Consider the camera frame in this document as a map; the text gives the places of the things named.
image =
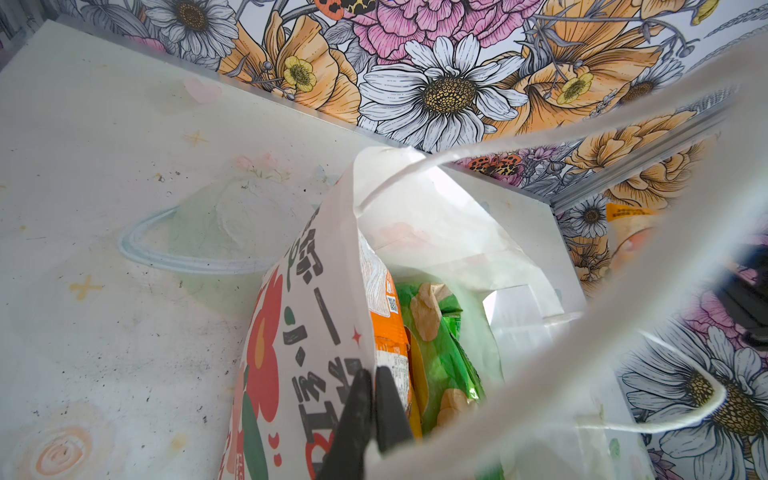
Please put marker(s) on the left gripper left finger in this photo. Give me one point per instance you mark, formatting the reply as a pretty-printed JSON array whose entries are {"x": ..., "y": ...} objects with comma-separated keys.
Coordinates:
[{"x": 345, "y": 460}]

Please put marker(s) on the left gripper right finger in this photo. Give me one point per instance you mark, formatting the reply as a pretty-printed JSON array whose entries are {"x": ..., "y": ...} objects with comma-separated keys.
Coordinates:
[{"x": 391, "y": 421}]

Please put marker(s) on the orange white snack bag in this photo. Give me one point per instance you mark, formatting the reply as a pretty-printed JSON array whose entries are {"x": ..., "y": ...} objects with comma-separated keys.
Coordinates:
[{"x": 391, "y": 337}]

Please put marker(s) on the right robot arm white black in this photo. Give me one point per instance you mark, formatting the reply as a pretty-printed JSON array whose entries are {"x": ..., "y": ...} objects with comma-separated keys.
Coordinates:
[{"x": 743, "y": 293}]

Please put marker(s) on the green Lays chips bag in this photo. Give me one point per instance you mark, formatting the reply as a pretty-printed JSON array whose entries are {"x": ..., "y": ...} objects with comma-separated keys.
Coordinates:
[{"x": 446, "y": 383}]

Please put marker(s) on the small orange snack packet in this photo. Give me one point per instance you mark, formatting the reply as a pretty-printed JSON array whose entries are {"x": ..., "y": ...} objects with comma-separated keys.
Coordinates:
[{"x": 629, "y": 229}]

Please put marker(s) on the white paper gift bag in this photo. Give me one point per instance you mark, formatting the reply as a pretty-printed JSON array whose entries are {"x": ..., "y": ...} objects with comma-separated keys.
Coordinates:
[{"x": 311, "y": 330}]

